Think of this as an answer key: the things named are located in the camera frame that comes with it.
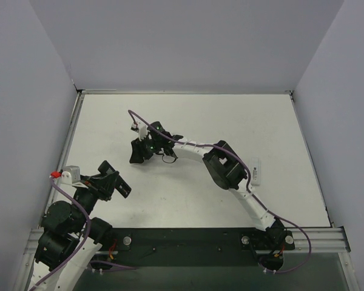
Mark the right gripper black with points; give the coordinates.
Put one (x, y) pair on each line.
(142, 147)

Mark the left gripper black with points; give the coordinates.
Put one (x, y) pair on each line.
(110, 177)

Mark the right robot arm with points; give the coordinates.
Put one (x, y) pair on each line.
(221, 162)

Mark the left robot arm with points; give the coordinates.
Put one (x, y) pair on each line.
(70, 236)

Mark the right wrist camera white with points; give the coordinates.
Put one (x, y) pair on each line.
(140, 129)

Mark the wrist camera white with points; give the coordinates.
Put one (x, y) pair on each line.
(140, 129)
(68, 175)

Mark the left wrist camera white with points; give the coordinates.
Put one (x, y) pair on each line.
(68, 175)

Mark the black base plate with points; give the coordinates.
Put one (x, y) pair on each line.
(192, 247)

